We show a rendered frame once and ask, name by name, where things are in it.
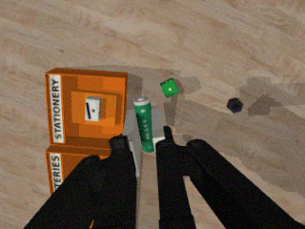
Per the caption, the green aa battery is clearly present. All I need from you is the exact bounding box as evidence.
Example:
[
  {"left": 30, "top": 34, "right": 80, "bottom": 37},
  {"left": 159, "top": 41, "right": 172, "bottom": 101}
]
[{"left": 133, "top": 97, "right": 154, "bottom": 153}]

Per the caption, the orange three-bin rack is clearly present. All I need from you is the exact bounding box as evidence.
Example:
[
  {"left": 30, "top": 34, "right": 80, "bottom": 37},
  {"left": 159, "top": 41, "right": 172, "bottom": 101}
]
[{"left": 45, "top": 68, "right": 128, "bottom": 195}]

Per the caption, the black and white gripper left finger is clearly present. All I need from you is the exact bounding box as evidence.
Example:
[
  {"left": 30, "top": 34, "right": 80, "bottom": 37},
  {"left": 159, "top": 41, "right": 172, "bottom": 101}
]
[{"left": 23, "top": 109, "right": 141, "bottom": 229}]

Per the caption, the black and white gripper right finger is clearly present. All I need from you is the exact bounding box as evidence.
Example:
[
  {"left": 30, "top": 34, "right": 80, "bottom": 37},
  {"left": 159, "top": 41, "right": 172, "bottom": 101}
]
[{"left": 152, "top": 105, "right": 305, "bottom": 229}]

